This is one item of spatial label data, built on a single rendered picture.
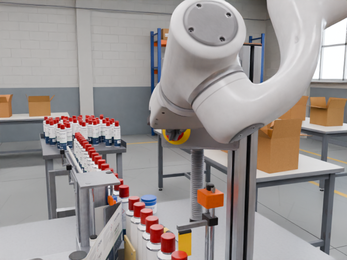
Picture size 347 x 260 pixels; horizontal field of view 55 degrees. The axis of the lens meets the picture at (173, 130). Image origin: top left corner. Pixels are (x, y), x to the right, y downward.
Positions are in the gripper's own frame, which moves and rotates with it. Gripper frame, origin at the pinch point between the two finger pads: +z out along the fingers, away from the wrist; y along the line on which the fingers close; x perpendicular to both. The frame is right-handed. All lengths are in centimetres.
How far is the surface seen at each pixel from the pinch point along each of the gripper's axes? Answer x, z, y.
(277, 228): 14, 75, -51
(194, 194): 9.1, 19.7, -6.9
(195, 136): 0.0, 4.1, -5.2
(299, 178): -24, 162, -112
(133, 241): 17.9, 38.8, 7.5
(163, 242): 19.8, 17.6, 1.3
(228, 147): 2.9, 3.1, -11.5
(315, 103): -169, 343, -260
